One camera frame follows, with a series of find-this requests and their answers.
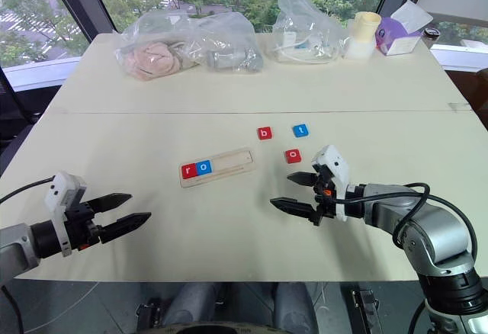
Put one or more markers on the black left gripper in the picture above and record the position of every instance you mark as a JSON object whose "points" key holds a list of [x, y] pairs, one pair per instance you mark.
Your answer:
{"points": [[80, 227]]}

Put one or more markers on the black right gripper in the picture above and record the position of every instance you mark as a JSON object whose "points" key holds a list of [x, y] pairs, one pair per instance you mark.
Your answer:
{"points": [[324, 201]]}

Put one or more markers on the red letter tile o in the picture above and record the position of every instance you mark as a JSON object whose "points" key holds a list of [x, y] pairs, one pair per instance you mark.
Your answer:
{"points": [[293, 156]]}

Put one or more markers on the blue letter tile t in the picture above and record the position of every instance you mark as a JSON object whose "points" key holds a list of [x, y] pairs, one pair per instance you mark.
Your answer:
{"points": [[301, 130]]}

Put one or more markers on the red letter tile b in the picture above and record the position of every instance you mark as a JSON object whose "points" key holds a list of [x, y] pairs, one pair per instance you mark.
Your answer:
{"points": [[264, 133]]}

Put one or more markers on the wooden letter tray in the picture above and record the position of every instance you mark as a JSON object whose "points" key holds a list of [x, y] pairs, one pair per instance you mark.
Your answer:
{"points": [[228, 166]]}

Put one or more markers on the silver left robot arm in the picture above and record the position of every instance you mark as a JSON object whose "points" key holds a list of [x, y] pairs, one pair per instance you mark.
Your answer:
{"points": [[19, 246]]}

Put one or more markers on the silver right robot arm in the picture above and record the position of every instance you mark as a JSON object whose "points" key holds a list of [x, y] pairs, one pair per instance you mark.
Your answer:
{"points": [[438, 235]]}

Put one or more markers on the red letter tile r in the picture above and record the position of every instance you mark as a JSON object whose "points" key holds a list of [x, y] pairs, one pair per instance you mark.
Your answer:
{"points": [[189, 171]]}

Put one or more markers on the blue letter tile o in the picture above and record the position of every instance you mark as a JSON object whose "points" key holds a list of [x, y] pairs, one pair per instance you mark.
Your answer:
{"points": [[204, 167]]}

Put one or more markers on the grey rounded leg shape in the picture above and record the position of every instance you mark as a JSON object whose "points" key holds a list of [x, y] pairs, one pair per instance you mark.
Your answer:
{"points": [[293, 307], [190, 305]]}

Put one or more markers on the plastic bag with grey item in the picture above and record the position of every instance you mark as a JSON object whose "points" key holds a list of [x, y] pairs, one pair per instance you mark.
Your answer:
{"points": [[232, 57]]}

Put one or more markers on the plastic bag with pink cloth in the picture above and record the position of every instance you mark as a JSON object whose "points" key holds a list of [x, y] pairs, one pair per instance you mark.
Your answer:
{"points": [[152, 57]]}

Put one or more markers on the cream plastic cup stack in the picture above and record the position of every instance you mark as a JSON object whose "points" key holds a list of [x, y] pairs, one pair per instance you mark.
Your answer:
{"points": [[364, 33]]}

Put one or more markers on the purple tissue box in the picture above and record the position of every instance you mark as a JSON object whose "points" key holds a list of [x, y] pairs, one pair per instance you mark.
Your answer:
{"points": [[396, 36]]}

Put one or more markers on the dark brown seat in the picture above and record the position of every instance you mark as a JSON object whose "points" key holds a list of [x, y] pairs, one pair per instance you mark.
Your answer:
{"points": [[470, 90]]}

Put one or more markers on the small dark jar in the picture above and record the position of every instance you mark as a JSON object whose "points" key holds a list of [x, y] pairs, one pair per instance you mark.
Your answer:
{"points": [[431, 38]]}

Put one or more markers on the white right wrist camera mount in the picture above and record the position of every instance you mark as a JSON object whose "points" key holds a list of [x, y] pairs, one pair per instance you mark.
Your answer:
{"points": [[335, 162]]}

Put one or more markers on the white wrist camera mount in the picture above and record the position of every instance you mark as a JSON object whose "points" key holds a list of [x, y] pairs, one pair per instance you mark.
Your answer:
{"points": [[63, 193], [335, 162]]}

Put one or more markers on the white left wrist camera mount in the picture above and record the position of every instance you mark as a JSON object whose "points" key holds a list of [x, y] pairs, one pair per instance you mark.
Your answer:
{"points": [[63, 193]]}

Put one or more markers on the black metal bracket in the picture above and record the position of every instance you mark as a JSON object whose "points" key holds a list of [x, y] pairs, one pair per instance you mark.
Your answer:
{"points": [[150, 313], [366, 303]]}

